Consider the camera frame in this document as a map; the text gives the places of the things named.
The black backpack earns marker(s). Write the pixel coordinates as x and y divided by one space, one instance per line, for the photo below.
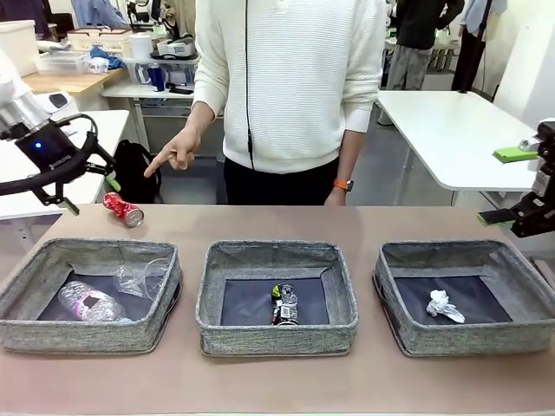
130 160

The clear plastic storage box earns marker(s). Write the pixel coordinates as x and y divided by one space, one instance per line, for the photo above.
178 71

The white desk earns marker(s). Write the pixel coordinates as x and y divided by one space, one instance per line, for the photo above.
130 92

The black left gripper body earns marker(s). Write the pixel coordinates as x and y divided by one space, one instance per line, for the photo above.
52 151

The person's right hand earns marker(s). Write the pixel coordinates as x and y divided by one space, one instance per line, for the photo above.
182 149

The crushed red soda can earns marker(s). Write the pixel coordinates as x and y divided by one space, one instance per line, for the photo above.
123 210

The crushed black silver can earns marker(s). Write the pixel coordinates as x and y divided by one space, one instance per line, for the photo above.
286 303

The person's left hand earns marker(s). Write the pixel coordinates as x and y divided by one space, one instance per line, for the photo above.
336 198

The white cylindrical container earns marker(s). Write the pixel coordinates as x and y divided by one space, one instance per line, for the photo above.
140 47

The white storage box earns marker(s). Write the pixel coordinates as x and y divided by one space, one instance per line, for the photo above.
19 43

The clear plastic water bottle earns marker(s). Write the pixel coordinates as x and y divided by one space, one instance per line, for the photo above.
95 303

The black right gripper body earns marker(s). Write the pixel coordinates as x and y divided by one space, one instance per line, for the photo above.
544 182

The background person in blue shirt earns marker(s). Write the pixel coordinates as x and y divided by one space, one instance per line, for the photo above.
99 13

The blue bottle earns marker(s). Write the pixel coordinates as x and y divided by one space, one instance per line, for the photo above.
156 78

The person's right forearm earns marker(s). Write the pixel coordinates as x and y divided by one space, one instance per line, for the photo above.
201 119

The background person in black top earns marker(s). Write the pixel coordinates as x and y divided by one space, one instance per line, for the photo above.
416 26

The background person in light blue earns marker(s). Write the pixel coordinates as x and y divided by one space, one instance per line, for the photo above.
474 39

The person's black trousers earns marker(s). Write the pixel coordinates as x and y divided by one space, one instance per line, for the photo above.
282 186

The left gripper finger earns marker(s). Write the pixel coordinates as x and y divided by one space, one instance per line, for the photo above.
58 196
104 162

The person's left forearm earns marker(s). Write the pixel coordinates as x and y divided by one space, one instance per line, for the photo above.
350 156

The clear plastic bin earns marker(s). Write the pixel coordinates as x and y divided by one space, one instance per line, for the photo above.
60 64

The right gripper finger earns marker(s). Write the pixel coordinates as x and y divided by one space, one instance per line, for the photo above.
516 154
533 216

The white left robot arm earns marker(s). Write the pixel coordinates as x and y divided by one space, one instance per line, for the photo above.
17 95

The clear plastic container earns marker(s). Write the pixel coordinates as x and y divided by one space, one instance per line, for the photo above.
139 279

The orange wrist watch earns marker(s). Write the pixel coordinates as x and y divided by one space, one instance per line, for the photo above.
344 185

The blue cloth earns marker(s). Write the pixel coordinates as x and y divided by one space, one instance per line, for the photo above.
110 60

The white paper ball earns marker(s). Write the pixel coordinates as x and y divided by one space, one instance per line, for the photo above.
438 303

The background person in dark jacket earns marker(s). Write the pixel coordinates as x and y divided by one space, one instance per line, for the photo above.
21 11

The wooden workbench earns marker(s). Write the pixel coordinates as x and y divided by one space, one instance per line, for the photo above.
82 82

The grey fabric basket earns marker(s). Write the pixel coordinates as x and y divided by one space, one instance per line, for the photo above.
91 336
468 340
277 340

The white knit sweater torso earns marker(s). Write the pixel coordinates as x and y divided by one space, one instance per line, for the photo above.
290 78

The white printed crate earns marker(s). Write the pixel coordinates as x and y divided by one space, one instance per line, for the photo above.
102 42

